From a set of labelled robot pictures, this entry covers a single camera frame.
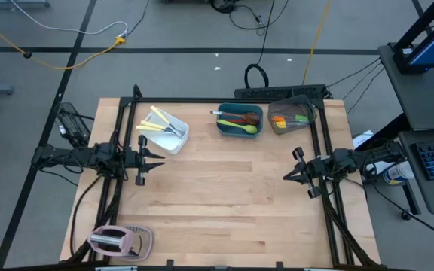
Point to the grey translucent plastic bin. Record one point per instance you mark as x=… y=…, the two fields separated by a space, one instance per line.
x=292 y=103

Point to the mauve plastic basket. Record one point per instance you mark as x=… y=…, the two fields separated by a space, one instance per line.
x=147 y=244

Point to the black perforated power strip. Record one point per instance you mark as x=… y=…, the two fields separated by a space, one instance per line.
x=277 y=91

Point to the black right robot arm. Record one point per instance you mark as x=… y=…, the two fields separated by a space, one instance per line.
x=371 y=156

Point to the silver metal cylinder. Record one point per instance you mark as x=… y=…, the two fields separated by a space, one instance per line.
x=106 y=240

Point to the brown wooden spoon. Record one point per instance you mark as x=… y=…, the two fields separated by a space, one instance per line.
x=252 y=118

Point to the white plastic bin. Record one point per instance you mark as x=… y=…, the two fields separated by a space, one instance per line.
x=172 y=141

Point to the black monitor stand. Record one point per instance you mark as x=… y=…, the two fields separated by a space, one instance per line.
x=420 y=26

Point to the black metal table frame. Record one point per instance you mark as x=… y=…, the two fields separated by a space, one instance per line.
x=220 y=100

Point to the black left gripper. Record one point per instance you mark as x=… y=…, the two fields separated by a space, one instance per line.
x=141 y=162

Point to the white paper sheet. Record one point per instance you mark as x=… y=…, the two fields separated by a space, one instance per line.
x=361 y=138

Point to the teal plastic bin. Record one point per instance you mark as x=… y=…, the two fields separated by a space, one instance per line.
x=221 y=130

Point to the grey desk top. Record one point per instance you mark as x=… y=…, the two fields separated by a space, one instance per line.
x=420 y=98

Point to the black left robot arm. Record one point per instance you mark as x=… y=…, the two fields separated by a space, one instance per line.
x=81 y=156

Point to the green silicone spoon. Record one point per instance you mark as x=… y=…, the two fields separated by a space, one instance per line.
x=250 y=129

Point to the red silicone spoon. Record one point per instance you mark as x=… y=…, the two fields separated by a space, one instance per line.
x=237 y=121

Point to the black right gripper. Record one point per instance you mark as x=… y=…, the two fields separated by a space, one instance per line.
x=318 y=167

